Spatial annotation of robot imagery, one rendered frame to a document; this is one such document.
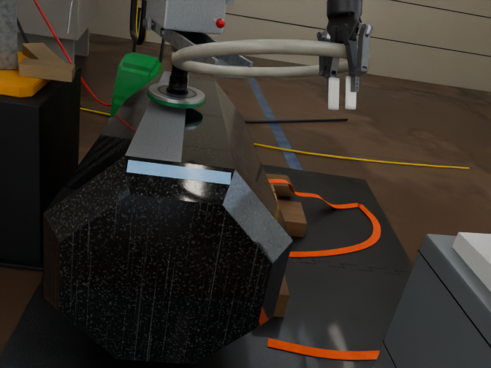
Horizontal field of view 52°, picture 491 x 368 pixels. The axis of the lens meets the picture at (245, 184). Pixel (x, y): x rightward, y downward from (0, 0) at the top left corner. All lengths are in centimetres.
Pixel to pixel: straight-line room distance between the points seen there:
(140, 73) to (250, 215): 210
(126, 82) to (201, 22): 176
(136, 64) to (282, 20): 364
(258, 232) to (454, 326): 61
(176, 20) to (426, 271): 111
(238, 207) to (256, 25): 543
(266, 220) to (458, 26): 642
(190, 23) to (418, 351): 124
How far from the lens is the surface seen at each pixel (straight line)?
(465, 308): 132
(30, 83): 215
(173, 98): 187
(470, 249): 138
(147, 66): 349
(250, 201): 154
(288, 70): 151
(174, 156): 154
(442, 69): 783
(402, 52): 749
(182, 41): 173
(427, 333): 146
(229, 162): 155
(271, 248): 160
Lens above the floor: 144
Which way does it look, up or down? 26 degrees down
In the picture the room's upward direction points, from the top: 11 degrees clockwise
